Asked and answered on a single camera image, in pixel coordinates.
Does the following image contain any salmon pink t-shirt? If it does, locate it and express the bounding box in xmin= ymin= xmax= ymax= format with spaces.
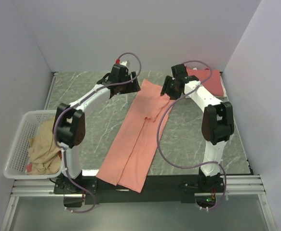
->
xmin=96 ymin=79 xmax=172 ymax=193

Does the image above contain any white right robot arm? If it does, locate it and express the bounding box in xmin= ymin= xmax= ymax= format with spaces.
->
xmin=161 ymin=64 xmax=234 ymax=192

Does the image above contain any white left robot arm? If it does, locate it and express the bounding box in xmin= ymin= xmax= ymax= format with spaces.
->
xmin=53 ymin=60 xmax=141 ymax=193

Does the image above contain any folded red t-shirt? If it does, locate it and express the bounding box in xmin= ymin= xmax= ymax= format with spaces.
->
xmin=186 ymin=67 xmax=220 ymax=94

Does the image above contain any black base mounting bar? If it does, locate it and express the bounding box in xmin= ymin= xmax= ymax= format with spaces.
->
xmin=53 ymin=175 xmax=227 ymax=208

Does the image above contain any beige t-shirt in basket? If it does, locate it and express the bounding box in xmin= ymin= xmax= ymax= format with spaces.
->
xmin=28 ymin=117 xmax=61 ymax=175

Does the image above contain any white plastic laundry basket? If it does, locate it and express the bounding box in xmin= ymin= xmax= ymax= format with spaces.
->
xmin=3 ymin=110 xmax=61 ymax=180

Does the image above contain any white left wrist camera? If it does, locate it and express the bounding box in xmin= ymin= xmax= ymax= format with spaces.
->
xmin=115 ymin=59 xmax=130 ymax=68

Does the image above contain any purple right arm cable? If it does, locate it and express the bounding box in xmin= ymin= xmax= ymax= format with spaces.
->
xmin=156 ymin=60 xmax=227 ymax=212

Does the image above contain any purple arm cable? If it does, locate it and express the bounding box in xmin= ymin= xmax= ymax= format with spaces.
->
xmin=53 ymin=52 xmax=142 ymax=214
xmin=156 ymin=60 xmax=227 ymax=212

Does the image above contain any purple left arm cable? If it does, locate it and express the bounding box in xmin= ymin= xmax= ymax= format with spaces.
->
xmin=53 ymin=52 xmax=142 ymax=214

